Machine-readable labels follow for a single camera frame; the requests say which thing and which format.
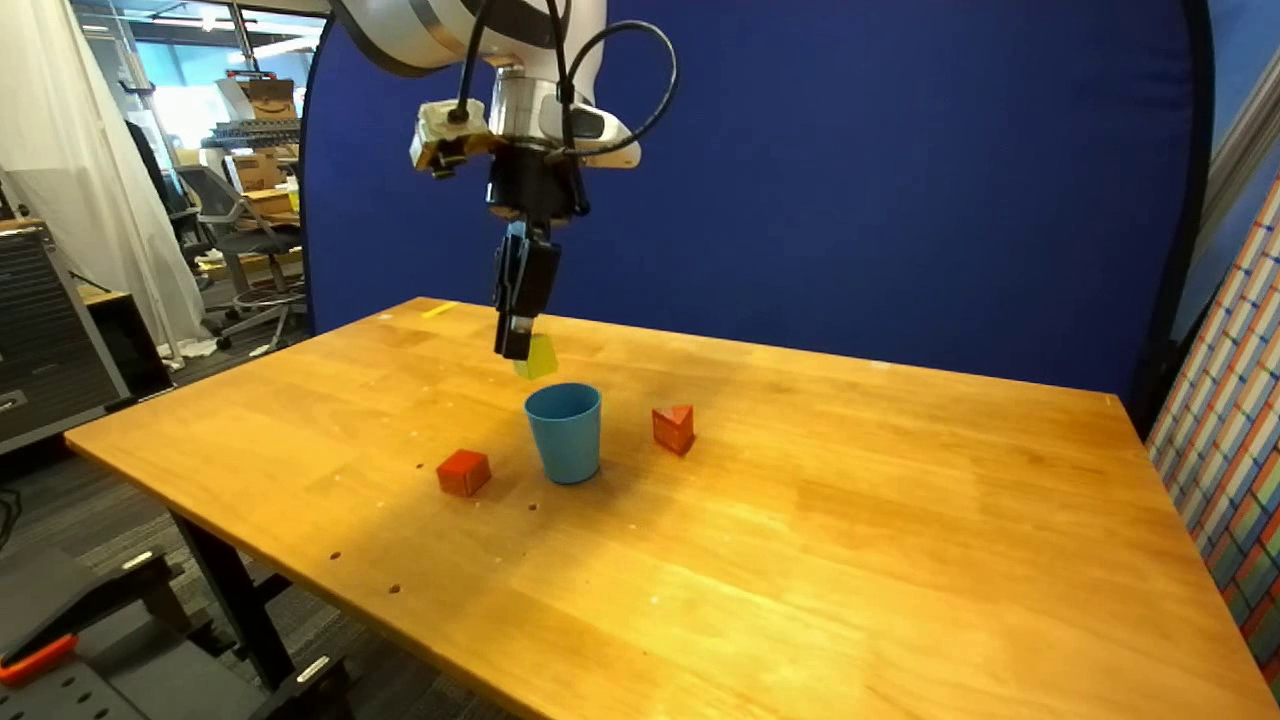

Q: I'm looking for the black table leg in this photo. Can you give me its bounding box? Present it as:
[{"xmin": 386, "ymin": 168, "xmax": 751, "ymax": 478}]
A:
[{"xmin": 178, "ymin": 515, "xmax": 291, "ymax": 687}]

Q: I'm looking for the orange triangular block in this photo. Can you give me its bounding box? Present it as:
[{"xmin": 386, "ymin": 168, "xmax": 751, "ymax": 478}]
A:
[{"xmin": 654, "ymin": 404, "xmax": 695, "ymax": 456}]

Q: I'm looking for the cluttered metal shelf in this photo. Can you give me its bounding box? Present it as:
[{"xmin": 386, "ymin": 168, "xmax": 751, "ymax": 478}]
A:
[{"xmin": 180, "ymin": 73, "xmax": 309, "ymax": 353}]

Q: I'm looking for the black equipment case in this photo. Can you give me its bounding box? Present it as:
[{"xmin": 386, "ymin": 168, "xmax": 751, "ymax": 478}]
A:
[{"xmin": 0, "ymin": 226, "xmax": 130, "ymax": 451}]

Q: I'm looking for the black floor frame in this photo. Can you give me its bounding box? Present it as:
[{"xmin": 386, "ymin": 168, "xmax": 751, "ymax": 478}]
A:
[{"xmin": 0, "ymin": 552, "xmax": 358, "ymax": 720}]

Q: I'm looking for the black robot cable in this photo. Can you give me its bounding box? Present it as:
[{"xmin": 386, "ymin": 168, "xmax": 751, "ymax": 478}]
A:
[{"xmin": 452, "ymin": 0, "xmax": 685, "ymax": 161}]

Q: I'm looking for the yellow block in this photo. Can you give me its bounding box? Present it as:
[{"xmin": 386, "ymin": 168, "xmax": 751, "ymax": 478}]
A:
[{"xmin": 518, "ymin": 330, "xmax": 559, "ymax": 379}]

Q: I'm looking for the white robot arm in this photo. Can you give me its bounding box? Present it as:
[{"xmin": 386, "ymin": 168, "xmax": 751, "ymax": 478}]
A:
[{"xmin": 335, "ymin": 0, "xmax": 639, "ymax": 361}]

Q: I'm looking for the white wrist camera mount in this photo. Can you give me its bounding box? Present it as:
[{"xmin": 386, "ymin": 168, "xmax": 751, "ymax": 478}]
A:
[{"xmin": 408, "ymin": 101, "xmax": 644, "ymax": 175}]

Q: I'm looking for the blue plastic cup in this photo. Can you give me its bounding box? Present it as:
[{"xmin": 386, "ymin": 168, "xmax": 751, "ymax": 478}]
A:
[{"xmin": 523, "ymin": 383, "xmax": 600, "ymax": 488}]

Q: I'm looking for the blue fabric backdrop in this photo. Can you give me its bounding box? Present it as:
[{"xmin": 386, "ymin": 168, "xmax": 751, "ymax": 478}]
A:
[{"xmin": 302, "ymin": 0, "xmax": 1220, "ymax": 430}]

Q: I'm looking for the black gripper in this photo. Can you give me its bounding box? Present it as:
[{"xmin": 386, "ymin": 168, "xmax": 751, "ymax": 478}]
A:
[{"xmin": 485, "ymin": 146, "xmax": 589, "ymax": 361}]

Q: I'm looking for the white curtain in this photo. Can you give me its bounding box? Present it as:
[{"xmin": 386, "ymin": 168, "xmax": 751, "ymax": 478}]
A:
[{"xmin": 0, "ymin": 0, "xmax": 218, "ymax": 365}]

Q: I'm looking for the red cube block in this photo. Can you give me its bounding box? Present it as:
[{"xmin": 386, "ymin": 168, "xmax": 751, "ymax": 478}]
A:
[{"xmin": 435, "ymin": 449, "xmax": 491, "ymax": 496}]

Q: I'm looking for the colourful checkered board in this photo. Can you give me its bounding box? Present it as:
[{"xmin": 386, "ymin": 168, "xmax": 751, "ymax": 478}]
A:
[{"xmin": 1147, "ymin": 182, "xmax": 1280, "ymax": 693}]

